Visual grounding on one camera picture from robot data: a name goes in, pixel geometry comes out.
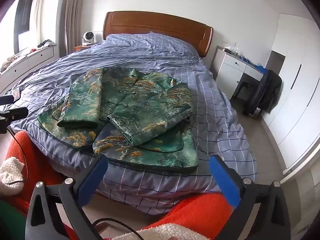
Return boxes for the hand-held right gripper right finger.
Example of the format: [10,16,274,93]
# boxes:
[209,154,292,240]

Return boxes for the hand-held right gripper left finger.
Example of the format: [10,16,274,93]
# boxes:
[25,154,108,240]

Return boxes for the green patterned padded jacket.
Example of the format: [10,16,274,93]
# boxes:
[37,67,199,173]

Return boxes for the smartphone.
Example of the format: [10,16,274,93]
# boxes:
[11,87,22,101]

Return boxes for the person's red fleece clothing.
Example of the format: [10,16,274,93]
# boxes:
[0,130,235,240]

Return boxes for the white window cabinet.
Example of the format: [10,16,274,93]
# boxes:
[0,45,57,94]

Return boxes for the bed with blue checked duvet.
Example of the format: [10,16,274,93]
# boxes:
[4,31,258,215]

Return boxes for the dark cloth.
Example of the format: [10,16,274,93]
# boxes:
[37,39,57,48]

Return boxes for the window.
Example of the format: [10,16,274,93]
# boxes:
[0,0,36,63]

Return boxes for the wooden nightstand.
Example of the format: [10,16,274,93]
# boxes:
[74,44,95,53]

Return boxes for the sheer white curtain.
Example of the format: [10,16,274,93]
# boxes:
[29,0,47,48]

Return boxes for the chair with dark jacket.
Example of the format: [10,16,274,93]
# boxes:
[246,69,282,117]

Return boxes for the white desk fan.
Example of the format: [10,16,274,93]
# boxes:
[82,31,94,46]

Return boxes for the beige curtain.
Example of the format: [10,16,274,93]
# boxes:
[56,0,95,55]

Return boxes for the white desk with drawers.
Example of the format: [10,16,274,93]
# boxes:
[215,45,265,100]

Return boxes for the white wardrobe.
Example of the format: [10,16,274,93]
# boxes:
[262,14,320,173]

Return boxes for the wooden headboard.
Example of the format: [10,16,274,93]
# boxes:
[103,11,214,58]

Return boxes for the black cable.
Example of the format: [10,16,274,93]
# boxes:
[91,218,142,240]

